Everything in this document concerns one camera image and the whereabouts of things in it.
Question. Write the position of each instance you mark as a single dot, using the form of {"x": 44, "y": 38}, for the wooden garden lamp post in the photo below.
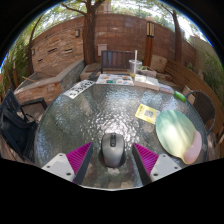
{"x": 149, "y": 46}

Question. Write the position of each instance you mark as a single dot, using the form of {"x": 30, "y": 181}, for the stone raised garden bed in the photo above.
{"x": 63, "y": 80}

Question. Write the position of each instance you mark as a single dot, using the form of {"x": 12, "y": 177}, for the black slatted chair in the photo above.
{"x": 15, "y": 126}

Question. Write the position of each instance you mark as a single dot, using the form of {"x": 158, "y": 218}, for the thin leaning tree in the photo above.
{"x": 30, "y": 56}

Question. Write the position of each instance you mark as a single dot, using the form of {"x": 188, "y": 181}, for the dark wooden slatted chair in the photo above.
{"x": 115, "y": 60}

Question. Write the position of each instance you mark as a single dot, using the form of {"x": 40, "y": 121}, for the grey black computer mouse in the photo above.
{"x": 113, "y": 150}

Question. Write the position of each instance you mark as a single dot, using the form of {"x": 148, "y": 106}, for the dark wicker chair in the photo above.
{"x": 203, "y": 108}

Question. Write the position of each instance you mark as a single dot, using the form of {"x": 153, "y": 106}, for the thick forked tree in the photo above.
{"x": 89, "y": 36}

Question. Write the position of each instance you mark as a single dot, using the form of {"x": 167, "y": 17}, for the curved wooden bench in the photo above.
{"x": 186, "y": 78}

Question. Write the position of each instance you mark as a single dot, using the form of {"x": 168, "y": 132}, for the clear plastic cup with straw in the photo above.
{"x": 135, "y": 66}

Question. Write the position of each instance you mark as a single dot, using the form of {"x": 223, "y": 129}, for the tan stone slab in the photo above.
{"x": 159, "y": 63}

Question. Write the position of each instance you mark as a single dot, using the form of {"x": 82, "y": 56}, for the white printed number plate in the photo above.
{"x": 79, "y": 89}

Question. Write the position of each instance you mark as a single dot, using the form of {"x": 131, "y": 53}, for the slender dark tree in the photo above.
{"x": 177, "y": 40}

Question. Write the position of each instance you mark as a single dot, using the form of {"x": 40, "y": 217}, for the yellow card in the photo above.
{"x": 146, "y": 113}

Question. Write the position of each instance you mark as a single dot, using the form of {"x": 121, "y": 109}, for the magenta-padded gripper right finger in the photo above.
{"x": 146, "y": 160}

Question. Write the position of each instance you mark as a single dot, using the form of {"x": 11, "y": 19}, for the colourful picture booklet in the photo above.
{"x": 115, "y": 79}

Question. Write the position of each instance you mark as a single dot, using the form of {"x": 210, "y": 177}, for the thick white book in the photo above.
{"x": 146, "y": 82}

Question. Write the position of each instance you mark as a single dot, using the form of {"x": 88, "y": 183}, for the grey wall utility box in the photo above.
{"x": 102, "y": 48}

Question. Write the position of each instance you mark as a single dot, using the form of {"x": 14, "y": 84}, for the small pale booklet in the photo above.
{"x": 166, "y": 88}

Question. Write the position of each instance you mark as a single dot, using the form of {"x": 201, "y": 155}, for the black wall lamp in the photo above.
{"x": 33, "y": 52}
{"x": 77, "y": 33}

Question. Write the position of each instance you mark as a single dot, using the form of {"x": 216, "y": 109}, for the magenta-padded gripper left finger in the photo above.
{"x": 78, "y": 160}

